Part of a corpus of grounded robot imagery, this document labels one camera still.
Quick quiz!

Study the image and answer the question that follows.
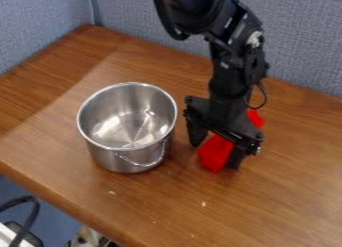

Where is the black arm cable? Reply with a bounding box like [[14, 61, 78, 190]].
[[245, 82, 270, 111]]

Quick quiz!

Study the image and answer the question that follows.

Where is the grey case under table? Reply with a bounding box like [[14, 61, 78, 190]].
[[0, 221, 46, 247]]

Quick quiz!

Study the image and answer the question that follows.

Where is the metal pot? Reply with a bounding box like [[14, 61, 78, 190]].
[[77, 82, 178, 174]]

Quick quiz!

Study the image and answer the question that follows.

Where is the white black object under table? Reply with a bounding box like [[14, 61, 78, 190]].
[[66, 226, 119, 247]]

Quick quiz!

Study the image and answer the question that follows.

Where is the red block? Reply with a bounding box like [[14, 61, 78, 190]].
[[197, 108, 268, 174]]

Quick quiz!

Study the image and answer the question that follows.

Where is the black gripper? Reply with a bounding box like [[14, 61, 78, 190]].
[[184, 96, 265, 170]]

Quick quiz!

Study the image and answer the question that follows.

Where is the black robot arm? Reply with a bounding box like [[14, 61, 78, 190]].
[[153, 0, 269, 169]]

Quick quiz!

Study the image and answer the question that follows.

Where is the black bag strap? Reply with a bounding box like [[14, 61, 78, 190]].
[[0, 195, 42, 247]]

